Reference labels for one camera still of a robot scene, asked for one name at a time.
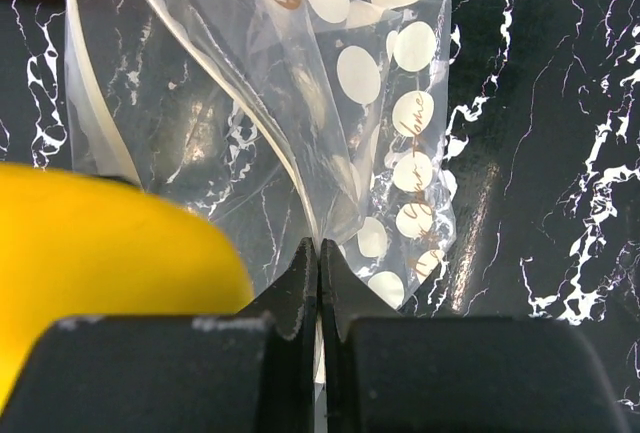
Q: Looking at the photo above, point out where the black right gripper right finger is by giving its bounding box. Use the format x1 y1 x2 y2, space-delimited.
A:
319 240 628 432

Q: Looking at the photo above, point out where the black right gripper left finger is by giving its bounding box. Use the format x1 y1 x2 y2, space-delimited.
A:
1 239 318 432

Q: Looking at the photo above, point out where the yellow mango toy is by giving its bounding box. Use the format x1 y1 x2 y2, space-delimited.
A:
1 163 254 396

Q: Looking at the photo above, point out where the polka dot zip bag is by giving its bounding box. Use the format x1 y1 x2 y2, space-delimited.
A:
65 0 456 308

